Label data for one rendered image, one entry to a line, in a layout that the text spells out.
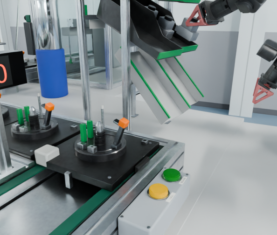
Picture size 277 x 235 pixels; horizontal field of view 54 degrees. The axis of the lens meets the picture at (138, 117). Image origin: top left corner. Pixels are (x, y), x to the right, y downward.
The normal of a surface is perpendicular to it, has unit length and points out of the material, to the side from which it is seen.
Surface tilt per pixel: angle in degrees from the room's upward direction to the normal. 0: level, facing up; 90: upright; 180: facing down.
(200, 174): 0
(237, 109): 90
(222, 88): 90
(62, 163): 0
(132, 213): 0
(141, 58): 45
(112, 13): 90
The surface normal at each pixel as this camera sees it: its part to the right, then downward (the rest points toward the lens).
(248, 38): -0.39, 0.33
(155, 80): 0.55, -0.50
